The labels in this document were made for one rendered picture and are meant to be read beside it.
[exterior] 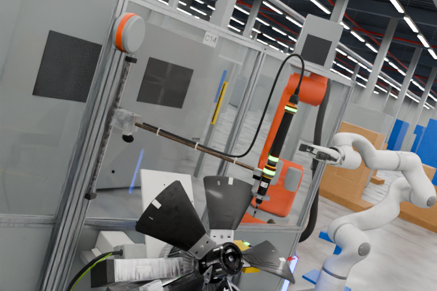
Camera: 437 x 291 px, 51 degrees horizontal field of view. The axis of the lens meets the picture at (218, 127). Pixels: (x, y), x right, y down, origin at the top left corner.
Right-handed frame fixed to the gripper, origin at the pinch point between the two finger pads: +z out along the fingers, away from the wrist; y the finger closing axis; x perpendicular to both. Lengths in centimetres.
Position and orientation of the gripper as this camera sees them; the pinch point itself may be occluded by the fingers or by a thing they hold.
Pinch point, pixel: (309, 151)
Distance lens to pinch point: 185.9
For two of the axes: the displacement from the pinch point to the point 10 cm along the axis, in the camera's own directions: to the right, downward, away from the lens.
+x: 3.2, -9.4, -1.3
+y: -5.9, -3.0, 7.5
